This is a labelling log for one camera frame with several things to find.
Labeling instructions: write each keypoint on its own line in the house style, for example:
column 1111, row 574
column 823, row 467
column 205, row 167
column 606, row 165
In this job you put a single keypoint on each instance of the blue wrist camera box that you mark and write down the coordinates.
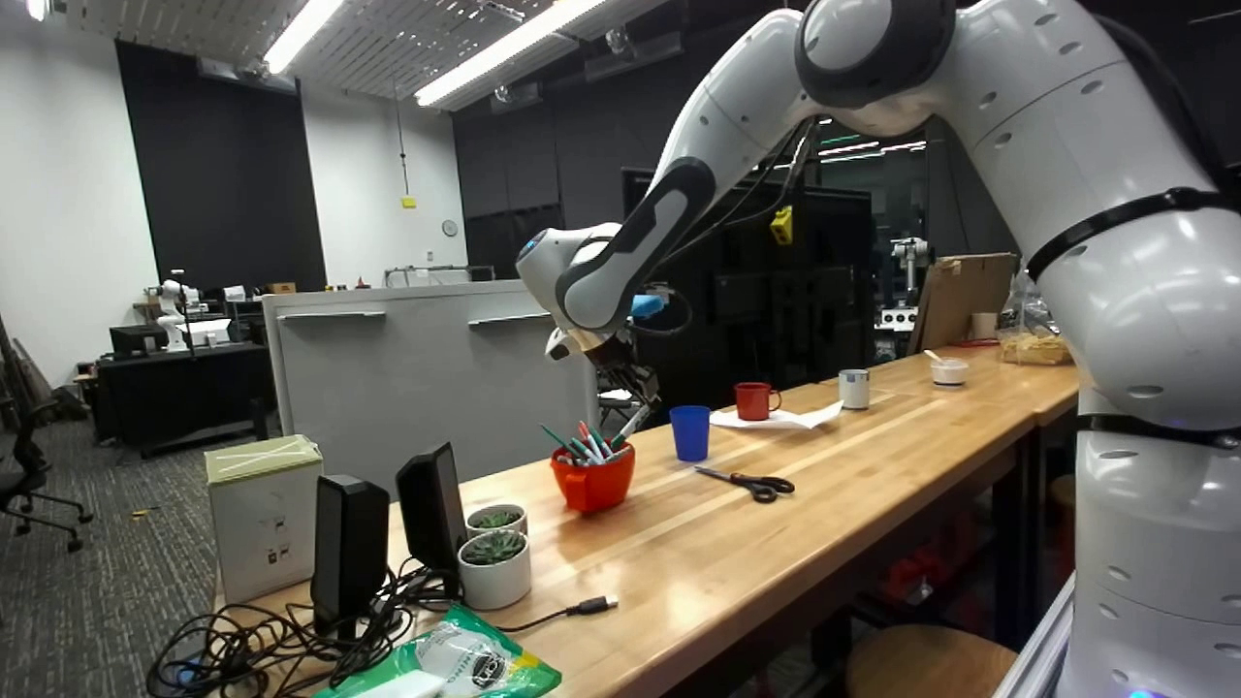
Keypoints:
column 651, row 308

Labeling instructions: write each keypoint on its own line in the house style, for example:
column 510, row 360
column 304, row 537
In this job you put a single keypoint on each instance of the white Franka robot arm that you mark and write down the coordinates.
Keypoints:
column 1099, row 131

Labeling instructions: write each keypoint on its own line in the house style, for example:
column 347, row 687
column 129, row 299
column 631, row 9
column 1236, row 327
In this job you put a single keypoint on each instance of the white paper sheet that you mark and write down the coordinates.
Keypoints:
column 810, row 415

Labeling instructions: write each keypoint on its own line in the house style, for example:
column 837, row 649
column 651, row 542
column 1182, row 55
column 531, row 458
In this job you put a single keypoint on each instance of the long ceiling light strip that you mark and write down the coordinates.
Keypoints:
column 505, row 53
column 300, row 35

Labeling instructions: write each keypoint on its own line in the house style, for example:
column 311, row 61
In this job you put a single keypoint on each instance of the white pot with succulent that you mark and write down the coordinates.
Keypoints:
column 497, row 519
column 494, row 572

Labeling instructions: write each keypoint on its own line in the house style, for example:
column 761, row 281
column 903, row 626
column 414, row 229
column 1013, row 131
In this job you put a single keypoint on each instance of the black desktop speaker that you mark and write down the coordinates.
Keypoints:
column 432, row 508
column 347, row 547

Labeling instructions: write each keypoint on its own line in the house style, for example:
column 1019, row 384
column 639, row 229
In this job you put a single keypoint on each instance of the black background desk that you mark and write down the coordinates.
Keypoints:
column 179, row 395

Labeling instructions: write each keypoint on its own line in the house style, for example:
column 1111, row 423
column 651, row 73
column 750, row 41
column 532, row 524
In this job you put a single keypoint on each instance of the black office chair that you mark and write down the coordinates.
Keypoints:
column 26, row 467

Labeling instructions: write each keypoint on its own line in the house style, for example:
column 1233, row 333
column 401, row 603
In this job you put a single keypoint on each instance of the grey partition panel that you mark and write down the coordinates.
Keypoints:
column 428, row 375

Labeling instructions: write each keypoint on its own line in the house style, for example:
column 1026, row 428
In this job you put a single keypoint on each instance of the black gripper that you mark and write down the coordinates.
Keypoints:
column 622, row 368

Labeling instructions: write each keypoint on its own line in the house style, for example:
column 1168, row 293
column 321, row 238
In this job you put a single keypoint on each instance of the green marker in cup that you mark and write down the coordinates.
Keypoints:
column 565, row 449

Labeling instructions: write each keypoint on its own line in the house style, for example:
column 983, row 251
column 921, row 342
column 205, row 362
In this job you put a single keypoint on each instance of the green plastic packet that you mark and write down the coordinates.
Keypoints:
column 449, row 666

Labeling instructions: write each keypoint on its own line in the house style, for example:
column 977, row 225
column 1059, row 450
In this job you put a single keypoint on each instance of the large black wall panel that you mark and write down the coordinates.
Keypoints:
column 220, row 167

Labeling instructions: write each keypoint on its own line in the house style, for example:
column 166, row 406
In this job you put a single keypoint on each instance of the dark red mug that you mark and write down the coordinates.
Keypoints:
column 750, row 400

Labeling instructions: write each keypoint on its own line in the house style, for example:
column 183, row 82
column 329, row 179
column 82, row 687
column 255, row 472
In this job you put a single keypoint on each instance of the small white paper cup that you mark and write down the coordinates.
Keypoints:
column 986, row 322

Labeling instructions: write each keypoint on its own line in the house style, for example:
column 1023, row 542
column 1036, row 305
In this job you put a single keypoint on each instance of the brown cardboard box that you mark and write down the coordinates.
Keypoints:
column 971, row 298

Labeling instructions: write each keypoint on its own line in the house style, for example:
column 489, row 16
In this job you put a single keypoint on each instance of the white mug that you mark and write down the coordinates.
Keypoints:
column 856, row 391

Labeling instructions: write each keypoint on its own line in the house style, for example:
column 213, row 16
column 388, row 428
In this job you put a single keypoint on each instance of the orange-red cup holding markers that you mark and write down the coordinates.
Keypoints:
column 595, row 488

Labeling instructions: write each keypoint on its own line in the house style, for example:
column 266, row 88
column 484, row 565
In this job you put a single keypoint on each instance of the yellow hanging tag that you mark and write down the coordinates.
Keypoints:
column 780, row 225

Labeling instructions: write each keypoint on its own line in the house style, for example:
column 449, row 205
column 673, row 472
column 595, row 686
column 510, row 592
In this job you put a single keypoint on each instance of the white box with green top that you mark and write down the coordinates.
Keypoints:
column 260, row 519

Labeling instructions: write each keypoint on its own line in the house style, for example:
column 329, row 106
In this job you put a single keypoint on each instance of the small white bowl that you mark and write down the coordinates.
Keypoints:
column 947, row 369

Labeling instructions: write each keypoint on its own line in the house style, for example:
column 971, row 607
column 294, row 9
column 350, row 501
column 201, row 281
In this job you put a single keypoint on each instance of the blue plastic cup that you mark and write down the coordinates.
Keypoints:
column 692, row 437

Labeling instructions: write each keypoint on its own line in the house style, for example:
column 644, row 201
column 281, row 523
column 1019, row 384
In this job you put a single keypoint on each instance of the round wooden stool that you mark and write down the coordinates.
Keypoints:
column 930, row 661

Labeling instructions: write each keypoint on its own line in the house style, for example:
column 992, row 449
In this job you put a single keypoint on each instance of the black cabinet door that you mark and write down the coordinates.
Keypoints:
column 779, row 322

